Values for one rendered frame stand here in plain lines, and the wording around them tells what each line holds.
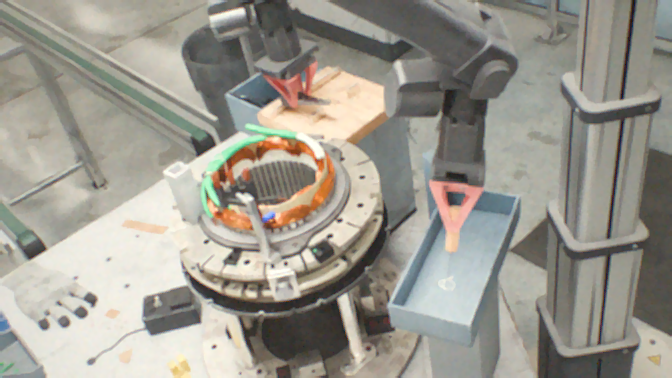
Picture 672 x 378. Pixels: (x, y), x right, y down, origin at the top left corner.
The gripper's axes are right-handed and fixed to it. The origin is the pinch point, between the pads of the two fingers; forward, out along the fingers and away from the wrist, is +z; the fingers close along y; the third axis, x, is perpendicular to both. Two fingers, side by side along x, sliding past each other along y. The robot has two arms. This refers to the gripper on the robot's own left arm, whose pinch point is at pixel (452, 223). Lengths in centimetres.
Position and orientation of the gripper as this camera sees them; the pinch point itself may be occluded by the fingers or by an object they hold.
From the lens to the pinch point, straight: 93.3
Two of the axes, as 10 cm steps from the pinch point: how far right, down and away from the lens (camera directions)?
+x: 9.8, 1.0, -1.8
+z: -0.4, 9.5, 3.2
